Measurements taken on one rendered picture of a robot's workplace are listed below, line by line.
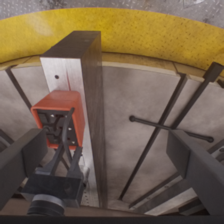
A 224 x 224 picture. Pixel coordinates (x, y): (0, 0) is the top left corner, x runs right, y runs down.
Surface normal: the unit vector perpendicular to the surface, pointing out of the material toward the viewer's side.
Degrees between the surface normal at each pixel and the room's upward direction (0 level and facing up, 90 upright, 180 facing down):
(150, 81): 0
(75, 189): 90
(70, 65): 0
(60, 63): 0
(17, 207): 90
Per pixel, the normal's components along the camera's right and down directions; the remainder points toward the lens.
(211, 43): -0.11, 0.63
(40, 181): -0.01, -0.77
